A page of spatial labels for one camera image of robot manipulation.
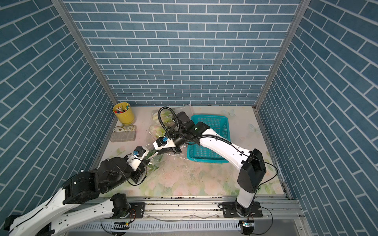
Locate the zip-top bag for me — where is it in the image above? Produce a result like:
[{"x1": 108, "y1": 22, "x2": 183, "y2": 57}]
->
[
  {"x1": 152, "y1": 105, "x2": 194, "y2": 126},
  {"x1": 146, "y1": 124, "x2": 165, "y2": 144},
  {"x1": 145, "y1": 144, "x2": 188, "y2": 173}
]

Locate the teal plastic basket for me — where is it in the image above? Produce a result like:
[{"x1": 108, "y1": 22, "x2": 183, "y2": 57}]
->
[{"x1": 186, "y1": 114, "x2": 232, "y2": 164}]

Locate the grey rectangular box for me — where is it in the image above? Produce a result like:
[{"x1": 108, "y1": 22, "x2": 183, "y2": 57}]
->
[{"x1": 110, "y1": 131, "x2": 136, "y2": 143}]

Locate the white vented cable duct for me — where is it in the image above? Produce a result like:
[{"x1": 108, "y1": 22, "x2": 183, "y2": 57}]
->
[{"x1": 71, "y1": 220, "x2": 241, "y2": 233}]

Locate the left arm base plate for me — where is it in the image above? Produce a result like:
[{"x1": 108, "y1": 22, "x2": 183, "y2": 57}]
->
[{"x1": 111, "y1": 202, "x2": 146, "y2": 221}]

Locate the chinese cabbage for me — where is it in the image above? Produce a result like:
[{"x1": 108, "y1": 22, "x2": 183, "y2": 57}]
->
[
  {"x1": 152, "y1": 110, "x2": 174, "y2": 125},
  {"x1": 149, "y1": 124, "x2": 165, "y2": 138},
  {"x1": 147, "y1": 154, "x2": 164, "y2": 172}
]

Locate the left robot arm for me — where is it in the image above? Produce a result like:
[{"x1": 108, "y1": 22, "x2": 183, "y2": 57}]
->
[{"x1": 4, "y1": 156, "x2": 149, "y2": 236}]

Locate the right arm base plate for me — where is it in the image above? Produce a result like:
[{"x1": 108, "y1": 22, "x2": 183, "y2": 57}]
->
[{"x1": 218, "y1": 201, "x2": 263, "y2": 218}]

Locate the yellow pen cup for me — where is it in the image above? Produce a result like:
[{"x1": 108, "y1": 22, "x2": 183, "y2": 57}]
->
[{"x1": 113, "y1": 102, "x2": 135, "y2": 125}]

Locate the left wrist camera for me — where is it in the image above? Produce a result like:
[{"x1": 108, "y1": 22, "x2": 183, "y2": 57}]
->
[{"x1": 132, "y1": 146, "x2": 149, "y2": 160}]

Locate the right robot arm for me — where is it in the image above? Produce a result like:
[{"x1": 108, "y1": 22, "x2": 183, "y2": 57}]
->
[{"x1": 154, "y1": 107, "x2": 266, "y2": 216}]

